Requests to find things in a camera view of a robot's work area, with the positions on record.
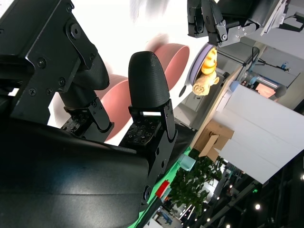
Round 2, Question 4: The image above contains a cardboard box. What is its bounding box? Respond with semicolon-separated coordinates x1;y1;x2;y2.
191;120;235;162

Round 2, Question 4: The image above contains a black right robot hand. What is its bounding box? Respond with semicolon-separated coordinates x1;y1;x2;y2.
0;0;178;228

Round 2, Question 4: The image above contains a pink bowl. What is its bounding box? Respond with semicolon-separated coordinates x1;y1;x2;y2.
99;73;133;144
152;43;190;92
145;33;171;54

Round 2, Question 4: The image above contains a purple plate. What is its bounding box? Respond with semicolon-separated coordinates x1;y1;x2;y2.
189;44;214;90

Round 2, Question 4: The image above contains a white partition board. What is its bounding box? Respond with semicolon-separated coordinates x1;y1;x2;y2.
215;84;304;185

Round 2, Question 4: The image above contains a red white box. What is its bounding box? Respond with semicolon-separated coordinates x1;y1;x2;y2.
155;180;171;198

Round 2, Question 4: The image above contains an orange toy bread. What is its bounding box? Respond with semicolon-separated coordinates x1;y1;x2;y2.
201;48;219;76

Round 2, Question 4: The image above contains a beige rolled toy bread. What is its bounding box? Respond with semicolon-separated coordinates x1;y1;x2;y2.
191;71;220;97

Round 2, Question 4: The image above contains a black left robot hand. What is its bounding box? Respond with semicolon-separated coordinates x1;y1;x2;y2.
187;0;262;48

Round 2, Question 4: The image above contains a light blue cup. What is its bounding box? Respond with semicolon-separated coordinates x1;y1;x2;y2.
178;153;197;172

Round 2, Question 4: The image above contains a green leafy plant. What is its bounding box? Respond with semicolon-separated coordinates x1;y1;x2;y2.
169;155;225;218

